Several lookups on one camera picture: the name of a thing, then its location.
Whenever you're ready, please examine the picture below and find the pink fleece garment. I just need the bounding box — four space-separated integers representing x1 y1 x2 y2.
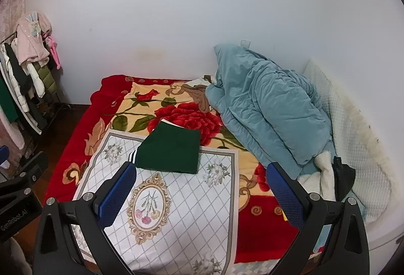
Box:
16 11 53 66

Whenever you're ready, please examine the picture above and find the white fleece cloth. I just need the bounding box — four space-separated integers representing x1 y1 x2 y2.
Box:
297 150 337 200

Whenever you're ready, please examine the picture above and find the pink clothes hanger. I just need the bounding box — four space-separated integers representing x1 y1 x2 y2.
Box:
42 32 62 70

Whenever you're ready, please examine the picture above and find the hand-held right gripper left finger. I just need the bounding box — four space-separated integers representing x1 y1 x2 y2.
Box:
33 161 138 275

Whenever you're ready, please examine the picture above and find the white hanging jacket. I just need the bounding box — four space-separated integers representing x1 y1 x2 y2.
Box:
0 41 45 113

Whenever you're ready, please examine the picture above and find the pink floral curtain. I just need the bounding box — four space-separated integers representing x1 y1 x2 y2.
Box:
0 0 33 43

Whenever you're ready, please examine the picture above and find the black metal clothes rack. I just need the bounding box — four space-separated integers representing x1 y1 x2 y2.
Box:
0 30 72 151

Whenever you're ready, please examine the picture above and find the green jacket with white sleeves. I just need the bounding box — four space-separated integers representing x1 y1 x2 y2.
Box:
131 120 203 175

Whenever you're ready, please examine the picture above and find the red floral blanket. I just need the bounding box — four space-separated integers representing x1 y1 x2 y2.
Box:
42 74 304 266

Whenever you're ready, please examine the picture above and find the blue quilt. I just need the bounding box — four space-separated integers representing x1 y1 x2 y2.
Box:
205 44 337 179

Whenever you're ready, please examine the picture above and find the white textured blanket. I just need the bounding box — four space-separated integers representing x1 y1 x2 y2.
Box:
302 59 396 226

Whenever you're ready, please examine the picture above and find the green hanging garment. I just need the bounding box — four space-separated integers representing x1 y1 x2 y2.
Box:
0 76 20 124

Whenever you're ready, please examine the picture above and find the white lattice floral sheet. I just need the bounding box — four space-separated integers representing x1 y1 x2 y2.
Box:
71 131 240 275

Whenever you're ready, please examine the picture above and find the olive puffer vest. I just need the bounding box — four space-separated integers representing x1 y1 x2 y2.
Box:
32 61 59 96

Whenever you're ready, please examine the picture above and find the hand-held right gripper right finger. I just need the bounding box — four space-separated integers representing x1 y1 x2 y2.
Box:
266 162 370 275

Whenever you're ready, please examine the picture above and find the brown cloth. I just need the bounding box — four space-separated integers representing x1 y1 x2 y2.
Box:
182 74 216 113

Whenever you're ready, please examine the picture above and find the black cloth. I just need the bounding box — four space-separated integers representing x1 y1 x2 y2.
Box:
332 156 357 202

